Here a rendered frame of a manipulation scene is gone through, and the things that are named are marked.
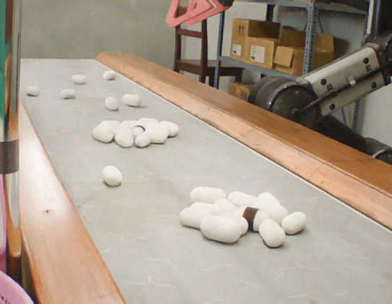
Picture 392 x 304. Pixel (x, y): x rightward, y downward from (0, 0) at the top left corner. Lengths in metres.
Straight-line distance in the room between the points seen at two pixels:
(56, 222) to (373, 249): 0.28
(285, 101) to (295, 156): 0.45
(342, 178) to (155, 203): 0.23
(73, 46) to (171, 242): 4.95
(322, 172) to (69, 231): 0.36
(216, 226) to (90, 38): 4.98
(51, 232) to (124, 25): 5.11
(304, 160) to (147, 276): 0.36
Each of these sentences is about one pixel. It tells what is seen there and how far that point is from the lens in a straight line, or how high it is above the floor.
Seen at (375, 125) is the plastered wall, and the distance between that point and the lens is 3.44.
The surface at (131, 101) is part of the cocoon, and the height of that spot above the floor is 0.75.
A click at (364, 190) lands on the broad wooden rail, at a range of 0.65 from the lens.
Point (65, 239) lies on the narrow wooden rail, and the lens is 0.44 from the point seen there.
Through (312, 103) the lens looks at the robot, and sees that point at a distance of 1.23.
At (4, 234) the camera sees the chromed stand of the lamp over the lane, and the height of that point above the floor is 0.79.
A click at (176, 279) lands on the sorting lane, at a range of 0.45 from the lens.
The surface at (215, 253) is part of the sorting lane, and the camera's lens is 0.49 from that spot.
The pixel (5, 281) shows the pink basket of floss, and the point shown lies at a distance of 0.38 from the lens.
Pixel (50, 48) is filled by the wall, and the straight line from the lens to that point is 5.38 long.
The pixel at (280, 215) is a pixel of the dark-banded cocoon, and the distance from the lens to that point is 0.55.
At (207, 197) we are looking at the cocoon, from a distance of 0.58.
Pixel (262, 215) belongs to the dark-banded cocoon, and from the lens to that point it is 0.54.
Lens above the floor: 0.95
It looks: 15 degrees down
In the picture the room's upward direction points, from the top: 5 degrees clockwise
